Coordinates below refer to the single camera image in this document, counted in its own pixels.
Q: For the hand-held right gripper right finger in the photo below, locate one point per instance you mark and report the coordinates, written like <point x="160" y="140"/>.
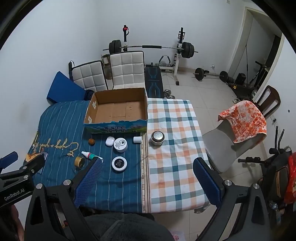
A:
<point x="206" y="182"/>

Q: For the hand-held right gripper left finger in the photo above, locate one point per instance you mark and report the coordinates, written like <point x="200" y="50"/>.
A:
<point x="90" y="179"/>

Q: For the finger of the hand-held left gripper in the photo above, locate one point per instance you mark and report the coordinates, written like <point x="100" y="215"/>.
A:
<point x="34" y="163"/>
<point x="9" y="158"/>

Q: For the gold tape roll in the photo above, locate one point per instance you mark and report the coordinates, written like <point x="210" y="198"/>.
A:
<point x="80" y="162"/>

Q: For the white dropper bottle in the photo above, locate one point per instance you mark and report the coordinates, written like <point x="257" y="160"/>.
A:
<point x="89" y="155"/>

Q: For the small brown ball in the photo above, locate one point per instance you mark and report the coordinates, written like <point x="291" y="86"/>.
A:
<point x="92" y="141"/>

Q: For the white earbud case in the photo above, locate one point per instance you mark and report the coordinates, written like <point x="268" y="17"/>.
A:
<point x="110" y="141"/>

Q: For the white labelled jar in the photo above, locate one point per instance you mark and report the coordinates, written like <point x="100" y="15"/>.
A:
<point x="121" y="144"/>

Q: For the small white cylinder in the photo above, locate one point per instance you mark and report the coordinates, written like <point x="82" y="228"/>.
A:
<point x="137" y="139"/>

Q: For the silver lid jar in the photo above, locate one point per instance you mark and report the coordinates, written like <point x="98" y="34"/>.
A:
<point x="157" y="138"/>

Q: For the cardboard box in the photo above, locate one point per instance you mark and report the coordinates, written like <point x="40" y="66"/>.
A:
<point x="115" y="111"/>

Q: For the grey chair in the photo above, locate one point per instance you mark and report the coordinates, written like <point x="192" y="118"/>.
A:
<point x="219" y="148"/>

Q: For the plaid cloth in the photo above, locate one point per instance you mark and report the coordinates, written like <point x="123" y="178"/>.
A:
<point x="171" y="162"/>

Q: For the blue striped blanket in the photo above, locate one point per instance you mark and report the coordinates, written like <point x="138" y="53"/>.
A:
<point x="57" y="125"/>

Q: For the person's dark grey clothing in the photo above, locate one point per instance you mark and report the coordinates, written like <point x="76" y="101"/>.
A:
<point x="124" y="228"/>

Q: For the orange floral towel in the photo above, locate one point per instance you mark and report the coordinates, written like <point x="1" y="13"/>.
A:
<point x="247" y="120"/>

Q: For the blue pillow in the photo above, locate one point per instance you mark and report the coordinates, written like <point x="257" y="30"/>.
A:
<point x="63" y="87"/>

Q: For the dumbbell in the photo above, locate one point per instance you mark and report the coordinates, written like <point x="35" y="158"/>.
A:
<point x="170" y="93"/>

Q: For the white padded chair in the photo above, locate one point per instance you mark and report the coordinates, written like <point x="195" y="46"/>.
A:
<point x="89" y="75"/>
<point x="127" y="69"/>

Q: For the black exercise equipment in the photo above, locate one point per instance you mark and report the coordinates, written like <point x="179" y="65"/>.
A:
<point x="241" y="80"/>

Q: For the small floor barbell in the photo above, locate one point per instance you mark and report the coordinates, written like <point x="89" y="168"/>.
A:
<point x="199" y="74"/>

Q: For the brown wooden chair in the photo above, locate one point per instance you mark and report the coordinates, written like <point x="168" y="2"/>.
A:
<point x="271" y="95"/>

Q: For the black weight bench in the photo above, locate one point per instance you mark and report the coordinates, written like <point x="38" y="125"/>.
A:
<point x="152" y="78"/>

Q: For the clear water jug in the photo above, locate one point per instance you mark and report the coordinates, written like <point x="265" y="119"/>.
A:
<point x="105" y="61"/>

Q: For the white weight rack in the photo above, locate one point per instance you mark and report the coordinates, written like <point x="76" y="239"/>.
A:
<point x="177" y="62"/>

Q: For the barbell with black plates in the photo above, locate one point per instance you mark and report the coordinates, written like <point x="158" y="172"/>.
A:
<point x="187" y="49"/>

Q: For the white door frame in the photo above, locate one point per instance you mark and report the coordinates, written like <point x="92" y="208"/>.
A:
<point x="240" y="34"/>

